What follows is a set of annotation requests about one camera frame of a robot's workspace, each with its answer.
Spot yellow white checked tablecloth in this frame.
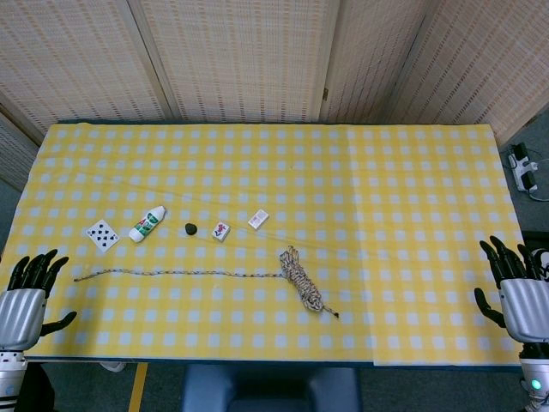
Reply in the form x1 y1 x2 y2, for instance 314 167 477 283
0 123 537 367

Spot spades playing card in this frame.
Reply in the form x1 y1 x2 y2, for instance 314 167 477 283
85 219 120 253

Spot small white cardboard box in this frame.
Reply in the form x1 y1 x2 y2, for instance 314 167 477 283
247 209 270 230

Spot braided beige brown rope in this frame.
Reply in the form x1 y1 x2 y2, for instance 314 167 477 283
73 245 341 319

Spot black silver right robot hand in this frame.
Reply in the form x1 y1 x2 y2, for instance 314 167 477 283
474 234 549 344

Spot white mahjong tile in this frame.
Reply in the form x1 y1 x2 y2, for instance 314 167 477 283
211 221 232 243

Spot white power strip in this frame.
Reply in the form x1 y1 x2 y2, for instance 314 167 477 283
508 143 542 193

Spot black white shoe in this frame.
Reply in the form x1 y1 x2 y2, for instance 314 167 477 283
534 248 549 282

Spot white green plastic bottle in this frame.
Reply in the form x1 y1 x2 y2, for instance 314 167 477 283
129 205 167 244

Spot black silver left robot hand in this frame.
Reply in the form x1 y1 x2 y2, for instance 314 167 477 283
0 248 78 351

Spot beige woven folding screen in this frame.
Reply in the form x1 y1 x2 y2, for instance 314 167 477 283
0 0 549 192

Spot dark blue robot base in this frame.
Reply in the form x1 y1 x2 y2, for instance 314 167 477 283
182 364 362 412

